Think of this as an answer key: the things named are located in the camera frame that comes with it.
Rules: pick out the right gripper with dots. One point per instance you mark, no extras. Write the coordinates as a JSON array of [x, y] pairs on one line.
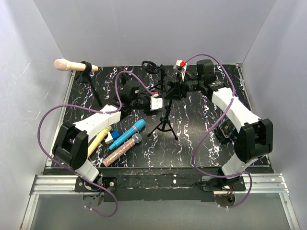
[[174, 93]]

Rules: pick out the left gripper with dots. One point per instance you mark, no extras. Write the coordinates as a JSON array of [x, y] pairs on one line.
[[148, 97]]

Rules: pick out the cyan blue microphone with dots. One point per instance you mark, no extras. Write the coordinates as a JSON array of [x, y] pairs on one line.
[[135, 128]]

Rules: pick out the glitter rhinestone microphone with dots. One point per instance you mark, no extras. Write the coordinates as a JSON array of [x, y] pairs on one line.
[[135, 139]]

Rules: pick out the cream yellow microphone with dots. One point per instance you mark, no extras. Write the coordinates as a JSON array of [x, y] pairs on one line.
[[97, 140]]

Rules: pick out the pink microphone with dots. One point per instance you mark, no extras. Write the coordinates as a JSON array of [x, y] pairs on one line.
[[65, 65]]

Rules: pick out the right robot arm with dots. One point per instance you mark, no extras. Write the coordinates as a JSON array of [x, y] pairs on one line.
[[255, 135]]

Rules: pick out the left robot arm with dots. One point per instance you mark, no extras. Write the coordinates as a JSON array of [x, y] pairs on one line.
[[71, 145]]

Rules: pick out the blue and white block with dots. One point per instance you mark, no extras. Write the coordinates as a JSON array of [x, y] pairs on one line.
[[111, 137]]

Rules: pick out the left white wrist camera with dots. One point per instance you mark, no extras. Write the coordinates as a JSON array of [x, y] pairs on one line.
[[156, 103]]

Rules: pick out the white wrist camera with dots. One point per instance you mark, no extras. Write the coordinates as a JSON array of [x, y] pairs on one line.
[[156, 103], [180, 67]]

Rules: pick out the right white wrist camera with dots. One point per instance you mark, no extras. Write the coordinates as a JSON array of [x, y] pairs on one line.
[[180, 67]]

